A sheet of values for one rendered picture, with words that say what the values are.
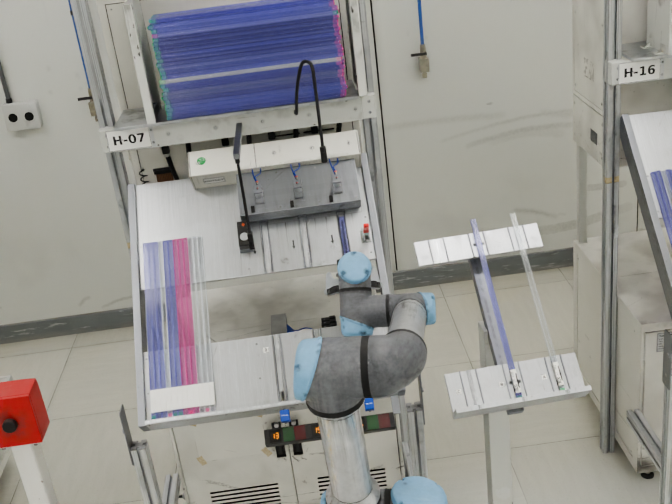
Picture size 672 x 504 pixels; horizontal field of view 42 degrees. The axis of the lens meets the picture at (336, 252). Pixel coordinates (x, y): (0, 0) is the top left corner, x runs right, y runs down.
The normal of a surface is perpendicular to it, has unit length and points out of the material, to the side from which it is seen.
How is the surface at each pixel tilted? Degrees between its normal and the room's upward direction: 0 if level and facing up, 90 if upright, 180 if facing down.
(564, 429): 0
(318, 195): 43
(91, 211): 90
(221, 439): 90
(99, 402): 0
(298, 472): 90
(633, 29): 90
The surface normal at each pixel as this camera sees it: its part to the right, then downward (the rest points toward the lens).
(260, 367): -0.04, -0.39
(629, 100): 0.07, 0.40
